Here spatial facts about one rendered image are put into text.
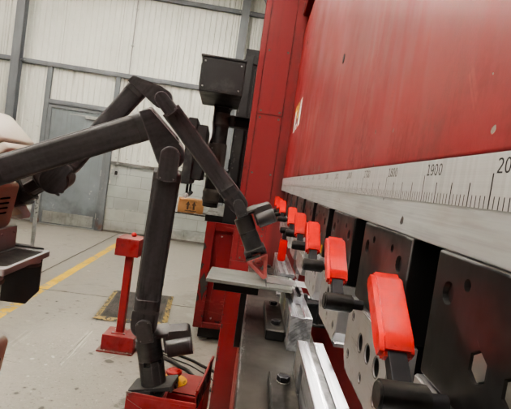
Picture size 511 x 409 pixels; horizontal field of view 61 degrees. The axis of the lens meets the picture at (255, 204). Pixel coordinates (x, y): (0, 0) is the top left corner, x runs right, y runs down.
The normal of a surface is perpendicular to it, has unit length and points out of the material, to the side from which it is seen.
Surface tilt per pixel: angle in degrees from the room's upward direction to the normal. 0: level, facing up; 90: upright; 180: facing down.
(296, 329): 90
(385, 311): 39
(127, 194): 90
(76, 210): 90
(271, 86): 90
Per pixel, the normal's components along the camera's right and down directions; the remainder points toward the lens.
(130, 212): 0.06, 0.06
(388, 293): 0.11, -0.73
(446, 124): -0.99, -0.14
